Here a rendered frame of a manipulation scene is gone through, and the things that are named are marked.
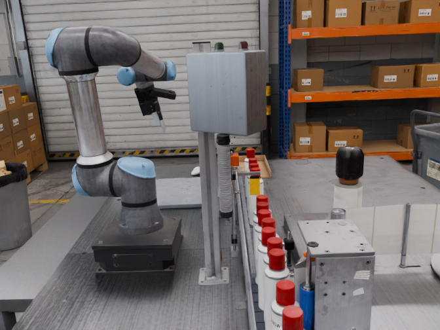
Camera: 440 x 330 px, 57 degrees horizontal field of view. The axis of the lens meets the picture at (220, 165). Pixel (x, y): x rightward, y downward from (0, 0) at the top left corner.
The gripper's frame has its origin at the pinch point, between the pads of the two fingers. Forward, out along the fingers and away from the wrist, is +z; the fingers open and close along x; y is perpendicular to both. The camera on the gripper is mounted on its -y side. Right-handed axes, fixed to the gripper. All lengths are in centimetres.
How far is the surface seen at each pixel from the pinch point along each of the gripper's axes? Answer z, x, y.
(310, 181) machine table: 45, 14, -59
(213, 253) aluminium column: 8, 81, -3
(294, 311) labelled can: -18, 129, -12
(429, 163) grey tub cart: 120, -60, -180
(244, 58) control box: -46, 85, -23
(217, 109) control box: -35, 81, -15
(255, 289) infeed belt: 10, 97, -10
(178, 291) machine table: 13, 86, 10
